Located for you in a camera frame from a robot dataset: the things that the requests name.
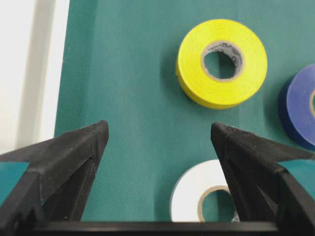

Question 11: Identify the blue tape roll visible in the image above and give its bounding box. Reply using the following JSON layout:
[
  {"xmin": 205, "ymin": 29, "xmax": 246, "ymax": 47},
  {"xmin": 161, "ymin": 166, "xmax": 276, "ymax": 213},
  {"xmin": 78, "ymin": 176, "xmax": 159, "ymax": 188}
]
[{"xmin": 278, "ymin": 64, "xmax": 315, "ymax": 150}]

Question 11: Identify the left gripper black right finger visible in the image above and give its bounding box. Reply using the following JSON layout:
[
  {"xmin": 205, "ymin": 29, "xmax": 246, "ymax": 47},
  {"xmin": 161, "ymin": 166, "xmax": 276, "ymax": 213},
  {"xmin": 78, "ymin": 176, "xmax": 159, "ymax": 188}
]
[{"xmin": 211, "ymin": 122, "xmax": 315, "ymax": 236}]

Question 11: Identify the white plastic case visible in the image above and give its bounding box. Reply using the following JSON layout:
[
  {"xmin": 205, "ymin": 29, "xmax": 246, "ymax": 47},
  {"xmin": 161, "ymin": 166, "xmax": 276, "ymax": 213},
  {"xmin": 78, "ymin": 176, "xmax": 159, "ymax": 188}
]
[{"xmin": 0, "ymin": 0, "xmax": 69, "ymax": 153}]

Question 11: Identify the green table cloth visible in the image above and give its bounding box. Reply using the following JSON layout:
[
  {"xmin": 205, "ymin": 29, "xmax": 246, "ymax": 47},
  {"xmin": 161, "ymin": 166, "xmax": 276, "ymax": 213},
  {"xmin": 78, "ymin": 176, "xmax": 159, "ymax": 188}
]
[{"xmin": 55, "ymin": 0, "xmax": 315, "ymax": 221}]

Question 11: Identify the yellow tape roll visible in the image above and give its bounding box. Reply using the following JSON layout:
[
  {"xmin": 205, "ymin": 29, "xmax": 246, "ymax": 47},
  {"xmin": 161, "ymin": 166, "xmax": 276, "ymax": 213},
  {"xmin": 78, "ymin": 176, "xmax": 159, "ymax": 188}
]
[{"xmin": 176, "ymin": 19, "xmax": 268, "ymax": 110}]

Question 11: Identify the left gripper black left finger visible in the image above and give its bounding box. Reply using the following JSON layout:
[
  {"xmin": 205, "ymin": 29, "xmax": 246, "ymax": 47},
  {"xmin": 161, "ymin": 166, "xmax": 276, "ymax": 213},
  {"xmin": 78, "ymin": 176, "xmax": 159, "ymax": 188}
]
[{"xmin": 0, "ymin": 120, "xmax": 109, "ymax": 236}]

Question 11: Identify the white tape roll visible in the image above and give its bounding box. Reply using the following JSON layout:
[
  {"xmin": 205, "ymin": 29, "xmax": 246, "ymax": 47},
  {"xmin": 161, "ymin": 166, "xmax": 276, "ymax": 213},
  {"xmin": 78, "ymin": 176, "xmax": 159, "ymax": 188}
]
[{"xmin": 170, "ymin": 159, "xmax": 232, "ymax": 222}]

